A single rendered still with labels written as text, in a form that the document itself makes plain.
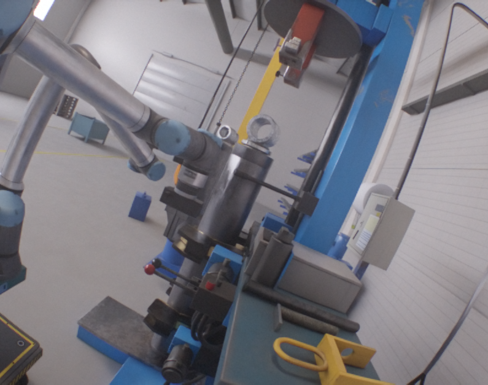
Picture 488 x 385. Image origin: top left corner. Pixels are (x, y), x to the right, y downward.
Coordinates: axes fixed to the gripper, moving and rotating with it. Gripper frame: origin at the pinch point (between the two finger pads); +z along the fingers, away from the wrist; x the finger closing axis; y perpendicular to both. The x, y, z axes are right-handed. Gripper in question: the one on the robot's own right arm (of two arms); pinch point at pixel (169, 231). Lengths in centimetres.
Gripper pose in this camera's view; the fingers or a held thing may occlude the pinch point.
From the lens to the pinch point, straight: 92.5
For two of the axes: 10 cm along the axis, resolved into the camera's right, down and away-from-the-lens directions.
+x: 9.1, 4.2, -0.3
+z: -4.1, 9.0, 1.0
